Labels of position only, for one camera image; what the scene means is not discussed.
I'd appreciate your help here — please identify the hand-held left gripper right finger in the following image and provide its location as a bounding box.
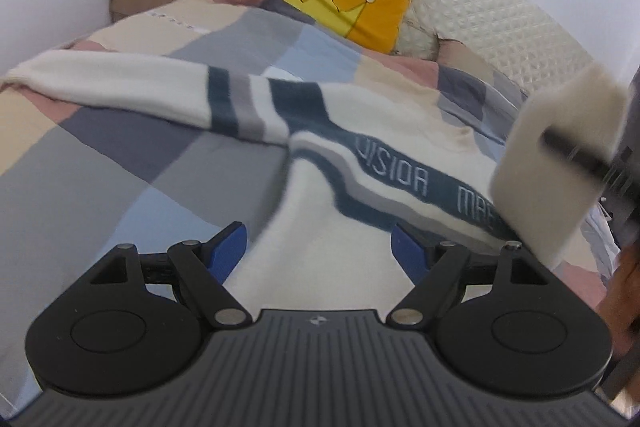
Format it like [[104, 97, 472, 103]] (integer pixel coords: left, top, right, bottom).
[[386, 222, 551, 327]]

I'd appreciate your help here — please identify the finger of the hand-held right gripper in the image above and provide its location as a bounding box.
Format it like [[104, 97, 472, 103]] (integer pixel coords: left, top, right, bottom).
[[541, 129, 621, 180]]

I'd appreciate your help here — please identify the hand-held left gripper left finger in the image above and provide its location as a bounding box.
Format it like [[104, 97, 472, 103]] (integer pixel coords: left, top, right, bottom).
[[87, 221, 249, 329]]

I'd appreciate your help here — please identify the white knitted sweater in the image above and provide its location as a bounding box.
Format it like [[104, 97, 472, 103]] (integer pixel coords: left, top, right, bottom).
[[0, 54, 628, 323]]

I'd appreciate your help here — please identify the person's right hand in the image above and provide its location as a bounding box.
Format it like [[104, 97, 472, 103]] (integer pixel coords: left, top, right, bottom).
[[602, 244, 640, 345]]

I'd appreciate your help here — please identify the checked patchwork quilt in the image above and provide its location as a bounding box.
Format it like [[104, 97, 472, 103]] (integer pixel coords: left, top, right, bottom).
[[0, 0, 621, 408]]

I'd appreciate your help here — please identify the checked pillow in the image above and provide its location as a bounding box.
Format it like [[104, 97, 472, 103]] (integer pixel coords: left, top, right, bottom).
[[437, 39, 528, 100]]

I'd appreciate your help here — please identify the cream quilted headboard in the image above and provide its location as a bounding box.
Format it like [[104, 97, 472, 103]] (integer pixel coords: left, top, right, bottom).
[[270, 0, 608, 98]]

